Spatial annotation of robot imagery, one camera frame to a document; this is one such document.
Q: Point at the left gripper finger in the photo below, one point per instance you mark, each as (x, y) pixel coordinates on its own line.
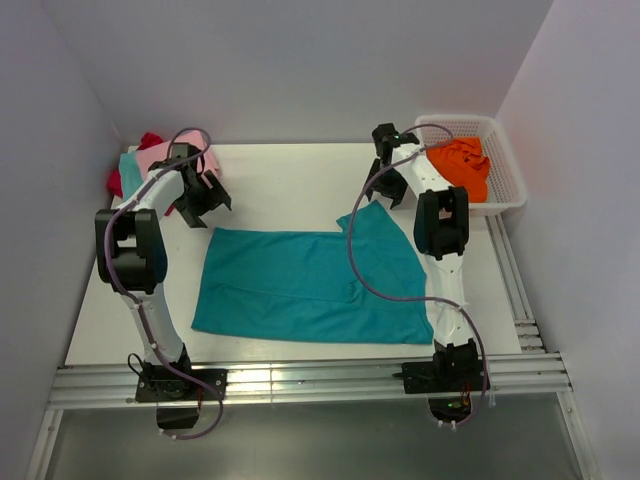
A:
(191, 214)
(213, 193)

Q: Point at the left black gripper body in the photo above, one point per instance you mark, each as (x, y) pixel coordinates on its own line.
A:
(197, 199)

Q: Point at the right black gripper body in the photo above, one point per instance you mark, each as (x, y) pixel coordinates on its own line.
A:
(388, 181)

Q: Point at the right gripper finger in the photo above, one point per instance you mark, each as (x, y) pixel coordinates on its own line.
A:
(373, 182)
(397, 195)

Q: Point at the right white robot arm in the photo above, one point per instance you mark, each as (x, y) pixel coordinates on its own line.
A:
(440, 232)

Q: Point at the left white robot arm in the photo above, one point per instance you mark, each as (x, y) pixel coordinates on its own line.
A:
(132, 258)

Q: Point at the folded pink t shirt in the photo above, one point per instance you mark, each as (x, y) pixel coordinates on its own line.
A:
(153, 147)

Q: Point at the folded light teal t shirt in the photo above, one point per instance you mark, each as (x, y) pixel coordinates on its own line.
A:
(132, 174)

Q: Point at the orange crumpled t shirt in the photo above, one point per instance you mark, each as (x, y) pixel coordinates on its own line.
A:
(463, 163)

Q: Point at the folded red t shirt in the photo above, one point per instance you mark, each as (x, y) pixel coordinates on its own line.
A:
(114, 183)

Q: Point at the white plastic basket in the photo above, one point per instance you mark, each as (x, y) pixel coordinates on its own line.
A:
(505, 184)

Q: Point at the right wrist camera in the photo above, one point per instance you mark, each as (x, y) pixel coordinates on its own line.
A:
(386, 139)

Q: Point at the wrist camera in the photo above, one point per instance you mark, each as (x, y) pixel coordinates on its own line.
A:
(386, 139)
(178, 153)

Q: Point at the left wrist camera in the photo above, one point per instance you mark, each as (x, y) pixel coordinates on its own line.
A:
(178, 153)

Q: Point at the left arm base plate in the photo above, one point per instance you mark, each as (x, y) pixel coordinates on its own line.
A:
(162, 386)

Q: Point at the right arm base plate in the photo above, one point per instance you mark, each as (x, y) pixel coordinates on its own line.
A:
(441, 376)

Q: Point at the aluminium mounting rail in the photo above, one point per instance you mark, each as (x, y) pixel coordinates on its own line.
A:
(113, 386)

